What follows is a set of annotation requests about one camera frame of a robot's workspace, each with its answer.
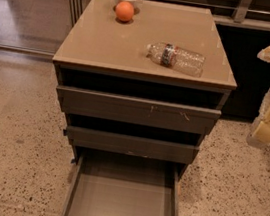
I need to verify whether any grey open bottom drawer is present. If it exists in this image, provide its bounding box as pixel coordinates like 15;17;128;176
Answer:
61;150;179;216

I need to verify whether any grey middle drawer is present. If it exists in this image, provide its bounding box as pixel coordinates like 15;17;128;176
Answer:
66;126;200;164

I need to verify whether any clear plastic water bottle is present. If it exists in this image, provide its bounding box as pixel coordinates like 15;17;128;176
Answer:
147;42;205;77

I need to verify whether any orange ball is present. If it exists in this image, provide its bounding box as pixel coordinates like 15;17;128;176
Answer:
115;1;135;23

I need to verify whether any beige drawer cabinet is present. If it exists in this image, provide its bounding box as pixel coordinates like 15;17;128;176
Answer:
36;0;249;188

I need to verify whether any grey top drawer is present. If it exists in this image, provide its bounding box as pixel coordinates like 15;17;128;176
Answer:
57;86;221;135

